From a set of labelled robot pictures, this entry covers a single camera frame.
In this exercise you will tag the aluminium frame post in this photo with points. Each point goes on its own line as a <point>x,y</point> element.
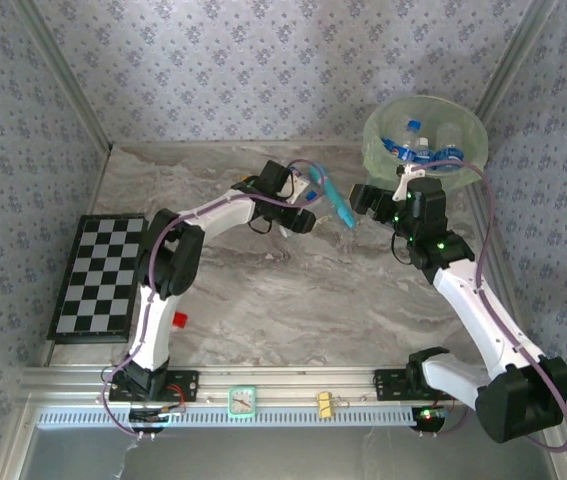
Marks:
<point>63,75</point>
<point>518,55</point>

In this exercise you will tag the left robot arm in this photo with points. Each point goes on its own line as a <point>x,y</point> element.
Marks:
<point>153,330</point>

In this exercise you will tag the small red block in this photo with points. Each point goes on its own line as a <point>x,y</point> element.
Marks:
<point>180,320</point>

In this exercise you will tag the green translucent bin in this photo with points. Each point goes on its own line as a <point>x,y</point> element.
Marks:
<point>473,150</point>

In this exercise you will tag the small circuit board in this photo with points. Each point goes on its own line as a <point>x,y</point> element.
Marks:
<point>150,415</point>
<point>430,415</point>

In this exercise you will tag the yellow binder clip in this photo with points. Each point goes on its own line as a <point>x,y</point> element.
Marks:
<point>325,404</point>

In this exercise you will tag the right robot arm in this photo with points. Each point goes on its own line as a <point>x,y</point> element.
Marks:
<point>478,310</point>

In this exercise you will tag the small teal clock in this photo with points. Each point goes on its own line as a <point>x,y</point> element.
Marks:
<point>241,401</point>

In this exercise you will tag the aluminium frame rail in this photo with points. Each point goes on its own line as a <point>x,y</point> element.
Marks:
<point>288,382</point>

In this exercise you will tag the turquoise marker pen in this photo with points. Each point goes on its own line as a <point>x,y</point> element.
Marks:
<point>333,197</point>

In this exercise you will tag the green bottle yellow cap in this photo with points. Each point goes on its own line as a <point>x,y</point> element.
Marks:
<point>246,178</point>

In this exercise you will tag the black grey chessboard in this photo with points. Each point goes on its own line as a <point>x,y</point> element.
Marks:
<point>103,260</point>

